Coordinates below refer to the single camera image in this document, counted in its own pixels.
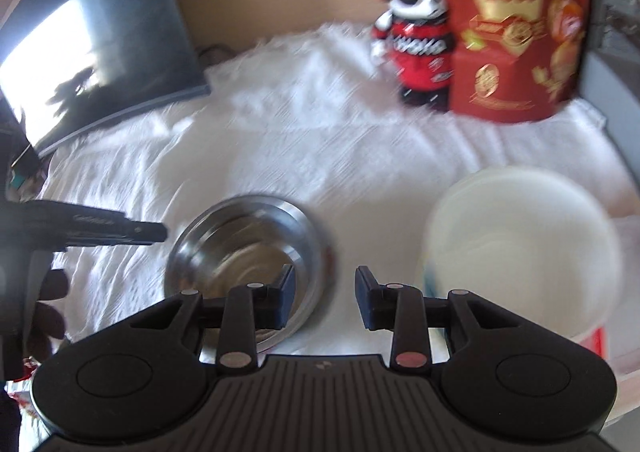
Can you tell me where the stainless steel bowl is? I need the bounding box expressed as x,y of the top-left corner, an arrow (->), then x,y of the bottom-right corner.
164,194 -> 335,354

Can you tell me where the white plastic bowl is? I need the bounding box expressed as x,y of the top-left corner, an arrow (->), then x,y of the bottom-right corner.
413,166 -> 623,358

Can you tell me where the white plastic bin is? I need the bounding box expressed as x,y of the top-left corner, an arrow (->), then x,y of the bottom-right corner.
604,216 -> 640,424

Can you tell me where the left hand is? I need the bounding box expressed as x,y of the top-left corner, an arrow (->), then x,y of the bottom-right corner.
25,269 -> 70,363

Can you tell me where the black curved monitor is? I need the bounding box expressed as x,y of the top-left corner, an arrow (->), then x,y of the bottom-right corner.
1,0 -> 210,155

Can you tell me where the white woven tablecloth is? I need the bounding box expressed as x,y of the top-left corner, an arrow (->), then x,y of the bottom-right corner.
41,24 -> 639,354

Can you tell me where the panda racer figurine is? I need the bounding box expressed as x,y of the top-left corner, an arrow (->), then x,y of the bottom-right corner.
371,0 -> 454,112

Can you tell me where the red snack bag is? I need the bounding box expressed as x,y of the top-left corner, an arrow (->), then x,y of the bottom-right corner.
447,0 -> 590,123

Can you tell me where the black cable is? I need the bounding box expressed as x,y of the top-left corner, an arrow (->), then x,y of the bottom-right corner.
194,44 -> 234,64

